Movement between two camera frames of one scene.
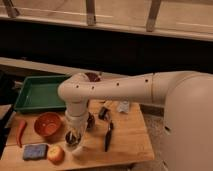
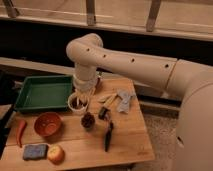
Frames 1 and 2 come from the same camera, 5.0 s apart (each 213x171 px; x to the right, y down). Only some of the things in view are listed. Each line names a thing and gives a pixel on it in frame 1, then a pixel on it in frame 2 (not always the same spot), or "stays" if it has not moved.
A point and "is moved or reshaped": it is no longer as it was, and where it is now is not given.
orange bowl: x=47 y=124 stays
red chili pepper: x=20 y=128 stays
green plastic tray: x=40 y=93 stays
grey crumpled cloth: x=123 y=106 stays
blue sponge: x=35 y=151 stays
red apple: x=56 y=155 stays
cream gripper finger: x=69 y=132 to x=78 y=95
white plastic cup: x=73 y=141 is moved or reshaped
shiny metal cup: x=73 y=138 is moved or reshaped
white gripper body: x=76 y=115 to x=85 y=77
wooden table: x=36 y=138 stays
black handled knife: x=108 y=137 stays
